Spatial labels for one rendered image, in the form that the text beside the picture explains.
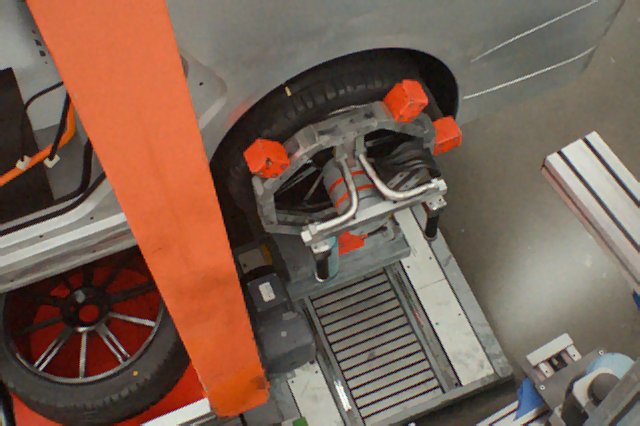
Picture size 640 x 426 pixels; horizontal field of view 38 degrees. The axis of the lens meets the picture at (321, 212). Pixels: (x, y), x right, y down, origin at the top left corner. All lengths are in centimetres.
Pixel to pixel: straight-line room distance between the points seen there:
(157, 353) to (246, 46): 111
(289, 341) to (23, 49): 126
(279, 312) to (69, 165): 81
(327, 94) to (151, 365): 101
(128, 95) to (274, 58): 97
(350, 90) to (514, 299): 132
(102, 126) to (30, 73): 179
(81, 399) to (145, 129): 162
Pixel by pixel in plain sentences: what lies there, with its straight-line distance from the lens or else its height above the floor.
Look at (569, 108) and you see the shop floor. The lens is 399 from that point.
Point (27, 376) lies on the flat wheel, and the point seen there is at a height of 50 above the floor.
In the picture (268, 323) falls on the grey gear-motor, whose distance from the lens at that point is 305.
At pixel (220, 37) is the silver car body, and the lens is 217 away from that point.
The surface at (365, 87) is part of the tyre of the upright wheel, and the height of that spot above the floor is 116.
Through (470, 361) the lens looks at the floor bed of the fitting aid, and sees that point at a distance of 335.
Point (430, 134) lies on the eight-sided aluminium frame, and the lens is 270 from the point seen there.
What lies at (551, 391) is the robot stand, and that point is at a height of 82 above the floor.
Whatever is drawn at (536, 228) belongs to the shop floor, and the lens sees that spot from 368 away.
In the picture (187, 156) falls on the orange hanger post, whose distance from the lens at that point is 153.
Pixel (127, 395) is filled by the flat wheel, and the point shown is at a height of 49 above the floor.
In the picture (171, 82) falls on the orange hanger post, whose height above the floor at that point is 213.
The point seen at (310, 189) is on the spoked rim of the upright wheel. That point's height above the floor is 69.
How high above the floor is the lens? 323
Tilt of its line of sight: 62 degrees down
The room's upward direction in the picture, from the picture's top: 3 degrees counter-clockwise
